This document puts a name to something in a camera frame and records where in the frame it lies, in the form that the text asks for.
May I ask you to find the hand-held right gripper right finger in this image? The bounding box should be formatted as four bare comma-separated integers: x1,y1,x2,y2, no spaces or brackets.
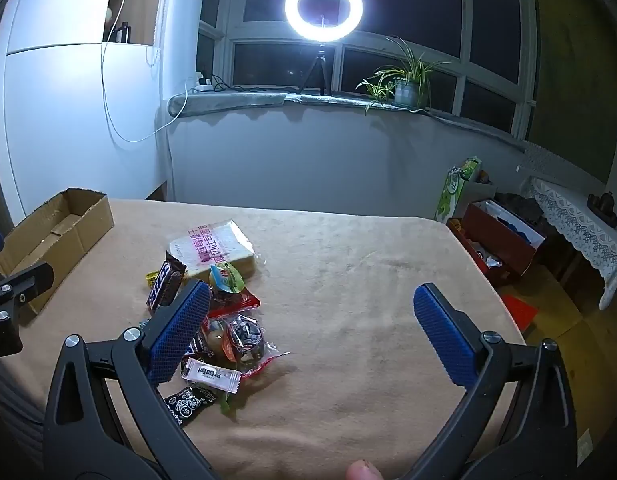
413,282,579,480

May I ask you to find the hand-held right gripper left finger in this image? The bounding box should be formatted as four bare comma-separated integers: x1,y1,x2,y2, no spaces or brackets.
43,280,224,480

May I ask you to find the dark chocolate bar packet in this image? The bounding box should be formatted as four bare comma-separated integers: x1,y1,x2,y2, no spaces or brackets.
146,252,188,312

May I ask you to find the brown cardboard box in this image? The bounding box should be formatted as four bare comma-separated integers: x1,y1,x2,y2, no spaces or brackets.
0,188,115,316

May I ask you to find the small green packet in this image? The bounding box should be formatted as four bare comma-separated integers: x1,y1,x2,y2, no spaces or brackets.
217,392,240,419

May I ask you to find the person's right hand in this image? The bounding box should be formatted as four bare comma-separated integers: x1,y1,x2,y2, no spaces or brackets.
346,460,384,480

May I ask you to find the clear brown egg packet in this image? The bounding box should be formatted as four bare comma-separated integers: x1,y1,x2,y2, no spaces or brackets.
201,316,235,362

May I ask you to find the small white packet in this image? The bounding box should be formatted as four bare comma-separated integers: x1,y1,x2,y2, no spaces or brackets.
181,357,242,395

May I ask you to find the red snack packet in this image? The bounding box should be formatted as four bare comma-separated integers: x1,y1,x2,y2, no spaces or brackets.
208,289,262,319

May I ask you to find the red-edged dark print packet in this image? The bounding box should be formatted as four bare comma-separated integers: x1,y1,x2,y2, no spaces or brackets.
227,316,292,379

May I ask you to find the white ribbed panel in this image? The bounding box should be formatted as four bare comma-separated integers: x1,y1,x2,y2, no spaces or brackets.
0,355,49,480

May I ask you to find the small black packet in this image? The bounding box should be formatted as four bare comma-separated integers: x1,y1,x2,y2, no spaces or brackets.
163,385,217,429

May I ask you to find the red floor mat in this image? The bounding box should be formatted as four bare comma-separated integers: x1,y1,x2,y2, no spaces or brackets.
499,294,540,334

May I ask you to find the pink print bread packet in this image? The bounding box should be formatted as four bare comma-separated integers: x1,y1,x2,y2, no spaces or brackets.
168,219,260,279

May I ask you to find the red storage box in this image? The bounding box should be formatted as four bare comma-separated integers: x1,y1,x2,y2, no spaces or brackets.
461,200,547,282

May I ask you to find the green carton bag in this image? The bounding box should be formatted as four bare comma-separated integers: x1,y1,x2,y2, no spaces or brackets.
433,156,484,224

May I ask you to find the white cabinet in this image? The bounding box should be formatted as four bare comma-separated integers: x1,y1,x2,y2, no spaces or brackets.
2,0,170,217

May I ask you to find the white lace covered table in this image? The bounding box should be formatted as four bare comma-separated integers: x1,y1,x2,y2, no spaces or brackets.
526,176,617,312

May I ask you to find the dark figurine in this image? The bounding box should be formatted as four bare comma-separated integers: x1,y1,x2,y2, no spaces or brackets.
587,191,617,229

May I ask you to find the grey windowsill mat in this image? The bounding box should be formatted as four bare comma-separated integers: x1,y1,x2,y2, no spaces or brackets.
167,90,530,152

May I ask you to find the potted spider plant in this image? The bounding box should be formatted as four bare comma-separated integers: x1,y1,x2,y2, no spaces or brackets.
356,35,452,114

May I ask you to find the black tripod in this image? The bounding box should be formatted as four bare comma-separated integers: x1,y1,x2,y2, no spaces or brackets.
293,42,334,97

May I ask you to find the white cable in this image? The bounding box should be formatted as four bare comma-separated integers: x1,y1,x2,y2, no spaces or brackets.
100,0,190,144

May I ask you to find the window frame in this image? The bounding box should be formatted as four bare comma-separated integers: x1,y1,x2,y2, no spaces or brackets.
197,0,539,142

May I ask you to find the white ring light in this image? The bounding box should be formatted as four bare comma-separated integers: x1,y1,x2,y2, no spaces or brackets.
284,0,364,44

